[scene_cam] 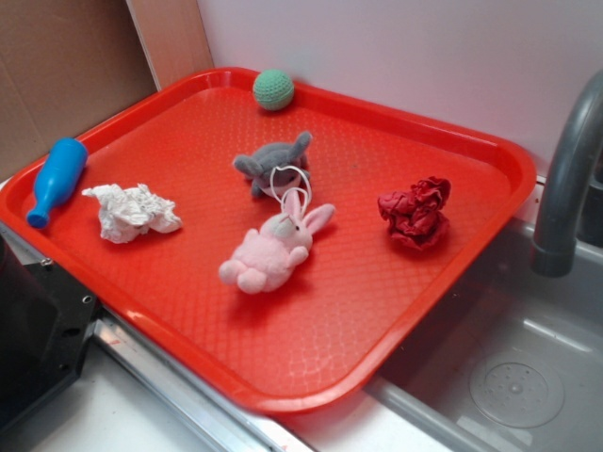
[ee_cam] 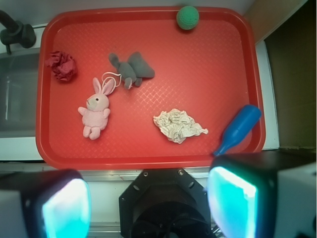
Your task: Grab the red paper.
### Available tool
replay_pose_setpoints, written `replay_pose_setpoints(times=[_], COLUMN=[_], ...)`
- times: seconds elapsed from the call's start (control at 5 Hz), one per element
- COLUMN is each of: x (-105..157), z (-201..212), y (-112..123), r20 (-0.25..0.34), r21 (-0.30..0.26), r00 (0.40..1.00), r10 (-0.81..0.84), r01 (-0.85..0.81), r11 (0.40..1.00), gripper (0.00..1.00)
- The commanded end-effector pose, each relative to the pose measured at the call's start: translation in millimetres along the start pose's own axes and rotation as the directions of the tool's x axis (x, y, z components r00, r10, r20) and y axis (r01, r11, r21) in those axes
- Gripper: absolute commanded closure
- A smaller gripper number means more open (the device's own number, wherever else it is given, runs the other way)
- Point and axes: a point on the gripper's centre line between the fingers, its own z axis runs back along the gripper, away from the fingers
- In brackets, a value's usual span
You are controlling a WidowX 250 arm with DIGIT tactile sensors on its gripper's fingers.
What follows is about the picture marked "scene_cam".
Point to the red paper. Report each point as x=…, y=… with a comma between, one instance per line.
x=414, y=217

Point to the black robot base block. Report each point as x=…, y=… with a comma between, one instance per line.
x=47, y=318

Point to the crumpled white paper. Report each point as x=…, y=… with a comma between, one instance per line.
x=126, y=213

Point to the red plastic tray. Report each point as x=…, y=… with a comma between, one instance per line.
x=348, y=306

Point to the pink plush bunny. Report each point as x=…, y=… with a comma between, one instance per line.
x=268, y=256

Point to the grey plush toy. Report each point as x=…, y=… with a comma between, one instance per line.
x=276, y=167

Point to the green crocheted ball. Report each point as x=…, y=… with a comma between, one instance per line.
x=273, y=90

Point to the blue plastic bottle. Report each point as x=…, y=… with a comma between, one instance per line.
x=57, y=179

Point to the grey plastic sink basin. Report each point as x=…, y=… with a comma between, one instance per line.
x=506, y=360

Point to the grey toy faucet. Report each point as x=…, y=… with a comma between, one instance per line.
x=571, y=205

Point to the brown cardboard panel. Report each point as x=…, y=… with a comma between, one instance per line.
x=68, y=65

